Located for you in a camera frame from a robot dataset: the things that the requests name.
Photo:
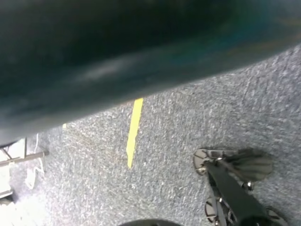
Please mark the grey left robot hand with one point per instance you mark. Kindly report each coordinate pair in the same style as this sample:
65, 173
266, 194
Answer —
93, 46

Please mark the metal workbench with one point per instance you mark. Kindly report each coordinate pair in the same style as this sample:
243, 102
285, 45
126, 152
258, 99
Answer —
21, 157

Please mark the black robot foot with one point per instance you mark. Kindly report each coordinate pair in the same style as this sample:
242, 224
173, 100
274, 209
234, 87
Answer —
234, 187

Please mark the yellow floor tape strip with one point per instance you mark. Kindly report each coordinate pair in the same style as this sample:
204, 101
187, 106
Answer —
133, 131

